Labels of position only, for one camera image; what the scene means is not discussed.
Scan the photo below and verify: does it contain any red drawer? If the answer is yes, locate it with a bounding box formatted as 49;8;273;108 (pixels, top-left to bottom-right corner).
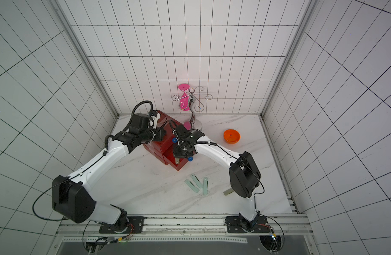
163;145;189;171

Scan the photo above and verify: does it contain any red plastic drawer cabinet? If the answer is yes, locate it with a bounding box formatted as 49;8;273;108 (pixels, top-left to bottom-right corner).
142;109;183;166

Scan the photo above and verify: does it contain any olive fruit knife bottom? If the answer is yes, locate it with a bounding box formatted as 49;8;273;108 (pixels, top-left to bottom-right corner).
223;189;234;196

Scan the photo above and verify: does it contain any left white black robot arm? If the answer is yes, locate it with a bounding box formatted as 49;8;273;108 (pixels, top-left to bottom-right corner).
52;110;166;225

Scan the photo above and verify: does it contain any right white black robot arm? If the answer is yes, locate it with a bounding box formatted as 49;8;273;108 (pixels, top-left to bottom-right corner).
172;125;263;226

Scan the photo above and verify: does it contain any mint fruit knife right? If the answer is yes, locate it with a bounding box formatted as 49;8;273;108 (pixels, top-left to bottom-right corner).
203;177;208;196

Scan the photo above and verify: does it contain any mint fruit knife left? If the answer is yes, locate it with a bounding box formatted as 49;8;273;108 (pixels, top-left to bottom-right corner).
184;179;200;193

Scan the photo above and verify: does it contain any pink plastic goblet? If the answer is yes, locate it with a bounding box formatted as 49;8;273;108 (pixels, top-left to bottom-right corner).
178;84;190;111

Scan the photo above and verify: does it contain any orange plastic bowl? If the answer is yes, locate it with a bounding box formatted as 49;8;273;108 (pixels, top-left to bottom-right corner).
223;129;241;144

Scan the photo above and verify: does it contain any silver wire cup rack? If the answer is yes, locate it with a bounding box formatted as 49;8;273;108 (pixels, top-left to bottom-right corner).
172;86;213;131

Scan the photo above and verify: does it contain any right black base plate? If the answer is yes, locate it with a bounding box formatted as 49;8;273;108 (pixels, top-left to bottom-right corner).
224;215;271;234

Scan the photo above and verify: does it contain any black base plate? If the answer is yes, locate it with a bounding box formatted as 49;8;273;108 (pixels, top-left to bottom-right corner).
224;215;271;234
99;216;145;234

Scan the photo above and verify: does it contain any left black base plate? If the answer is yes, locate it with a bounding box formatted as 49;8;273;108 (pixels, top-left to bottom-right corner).
99;216;145;234

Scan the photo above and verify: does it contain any aluminium mounting rail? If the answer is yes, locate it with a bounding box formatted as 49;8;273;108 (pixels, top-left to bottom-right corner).
56;214;314;238

